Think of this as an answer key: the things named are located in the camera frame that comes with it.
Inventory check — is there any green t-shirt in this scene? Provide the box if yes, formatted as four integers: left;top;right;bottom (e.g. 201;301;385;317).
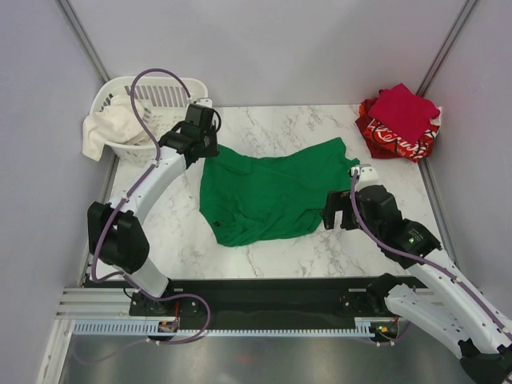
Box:
199;138;360;247

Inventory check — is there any left aluminium frame post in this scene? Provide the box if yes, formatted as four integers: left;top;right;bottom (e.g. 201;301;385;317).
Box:
54;0;111;83

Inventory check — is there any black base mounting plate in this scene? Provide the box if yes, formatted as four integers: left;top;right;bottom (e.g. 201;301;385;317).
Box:
126;273;429;331

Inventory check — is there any white cream t-shirt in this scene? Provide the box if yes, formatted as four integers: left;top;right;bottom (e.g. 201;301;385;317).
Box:
82;94;156;166

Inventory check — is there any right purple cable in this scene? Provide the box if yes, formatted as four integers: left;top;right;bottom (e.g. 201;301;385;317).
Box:
350;169;512;337

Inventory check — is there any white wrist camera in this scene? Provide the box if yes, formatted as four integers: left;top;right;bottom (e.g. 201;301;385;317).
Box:
350;164;381;191
194;98;213;108

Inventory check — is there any red printed folded t-shirt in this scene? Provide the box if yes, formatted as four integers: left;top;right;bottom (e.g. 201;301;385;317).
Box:
355;98;442;163

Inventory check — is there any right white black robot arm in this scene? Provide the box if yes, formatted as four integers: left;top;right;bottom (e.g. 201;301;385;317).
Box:
322;185;511;383

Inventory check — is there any white slotted cable duct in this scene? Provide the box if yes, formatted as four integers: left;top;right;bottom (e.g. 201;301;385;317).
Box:
72;318;390;338

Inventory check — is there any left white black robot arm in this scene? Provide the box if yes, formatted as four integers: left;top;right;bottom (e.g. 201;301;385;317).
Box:
87;103;222;314

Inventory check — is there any right aluminium frame post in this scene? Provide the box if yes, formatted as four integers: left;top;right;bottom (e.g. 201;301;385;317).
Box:
416;0;480;97

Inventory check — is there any folded crimson red t-shirt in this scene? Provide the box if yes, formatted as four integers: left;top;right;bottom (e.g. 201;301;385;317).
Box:
368;83;441;143

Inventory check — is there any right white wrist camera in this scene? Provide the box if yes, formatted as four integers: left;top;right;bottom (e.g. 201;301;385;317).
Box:
350;164;381;191

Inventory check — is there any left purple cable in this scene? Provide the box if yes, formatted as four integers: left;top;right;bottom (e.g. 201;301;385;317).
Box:
88;68;213;345

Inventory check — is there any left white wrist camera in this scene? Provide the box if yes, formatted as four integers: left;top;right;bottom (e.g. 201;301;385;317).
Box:
194;98;213;108

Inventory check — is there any aluminium frame post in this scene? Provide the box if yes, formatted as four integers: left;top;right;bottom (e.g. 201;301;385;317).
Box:
416;0;480;97
54;0;111;83

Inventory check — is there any white plastic laundry basket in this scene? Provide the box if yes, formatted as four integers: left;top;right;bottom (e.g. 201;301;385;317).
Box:
90;74;210;169

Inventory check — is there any purple cable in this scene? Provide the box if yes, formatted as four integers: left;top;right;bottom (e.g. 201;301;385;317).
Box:
88;68;213;345
350;169;512;337

